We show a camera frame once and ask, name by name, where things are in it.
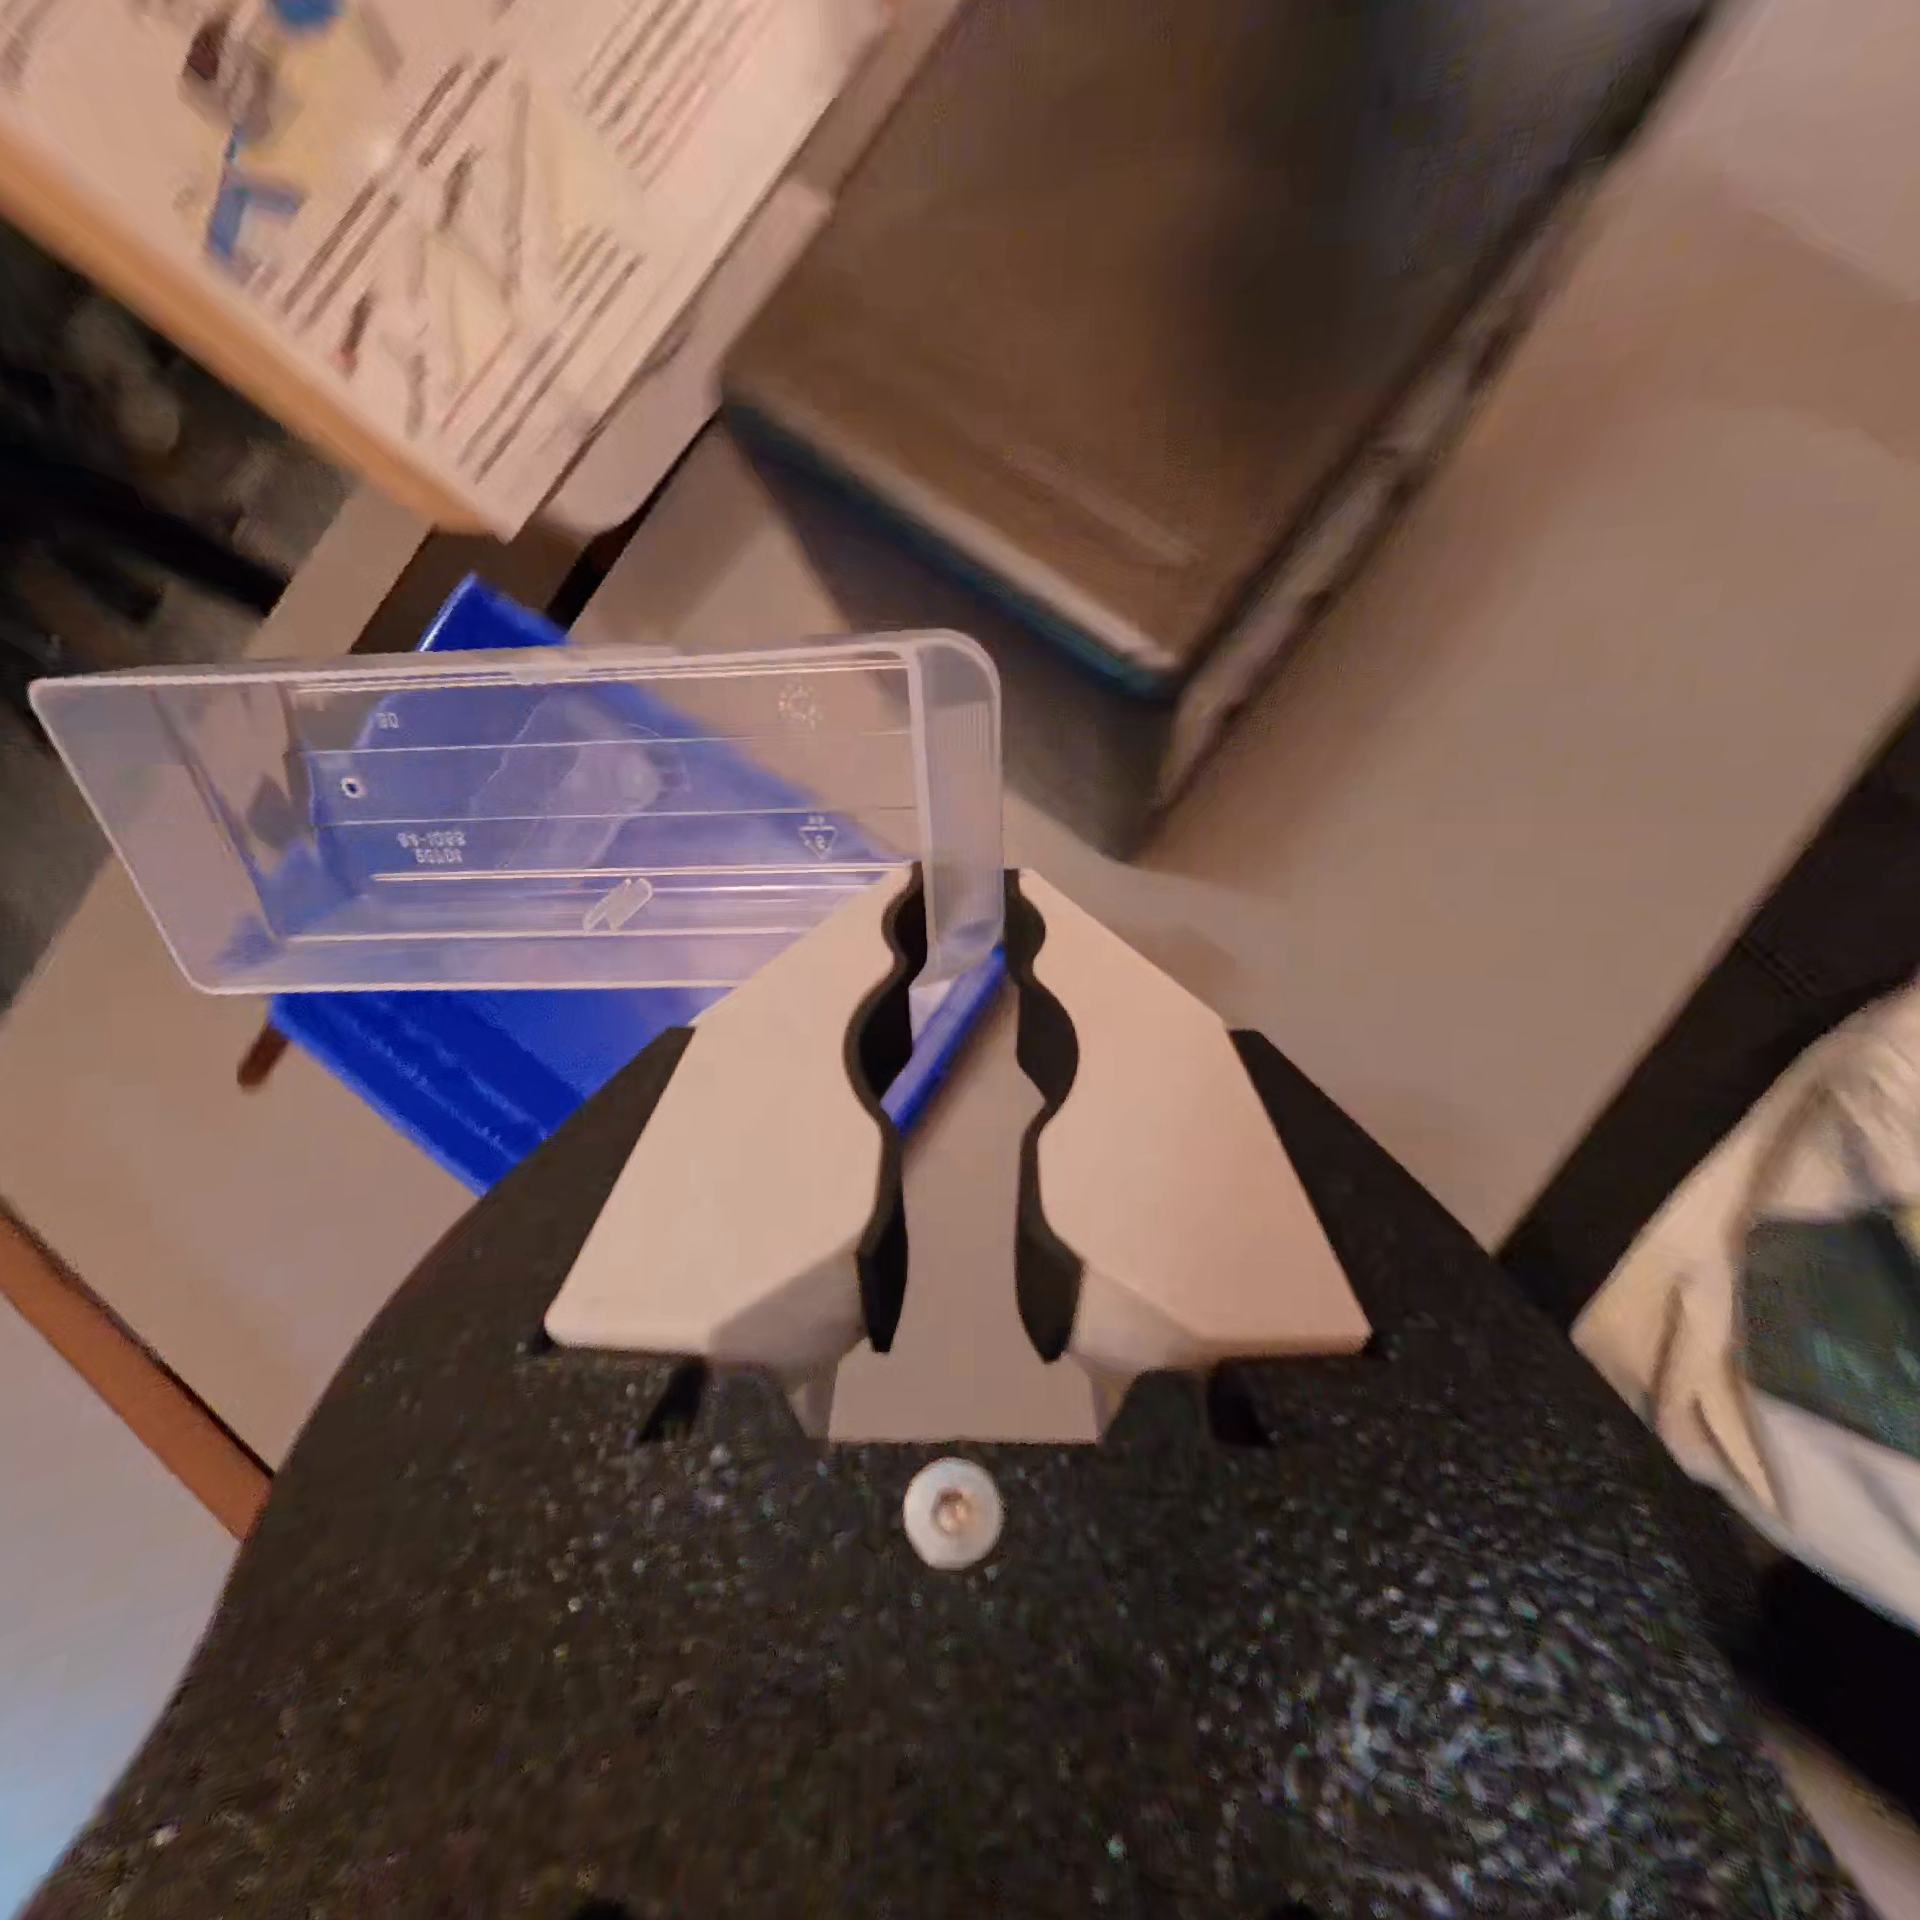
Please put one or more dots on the printed instruction sheet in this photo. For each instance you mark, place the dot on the printed instruction sheet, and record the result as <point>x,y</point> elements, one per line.
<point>450,181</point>

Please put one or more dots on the blue plastic bin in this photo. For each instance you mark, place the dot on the blue plastic bin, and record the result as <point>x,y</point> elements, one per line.
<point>450,1079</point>

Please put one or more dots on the clear plastic drawer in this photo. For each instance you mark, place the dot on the clear plastic drawer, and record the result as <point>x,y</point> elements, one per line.
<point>494,811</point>

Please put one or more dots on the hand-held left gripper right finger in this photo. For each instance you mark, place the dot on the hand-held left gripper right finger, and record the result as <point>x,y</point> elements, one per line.
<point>1184,1201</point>

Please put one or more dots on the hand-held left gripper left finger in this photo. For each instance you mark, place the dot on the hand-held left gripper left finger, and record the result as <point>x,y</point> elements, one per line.
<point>721,1201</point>

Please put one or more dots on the black drawer cabinet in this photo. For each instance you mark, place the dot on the black drawer cabinet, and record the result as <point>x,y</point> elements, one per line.
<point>1172,301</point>

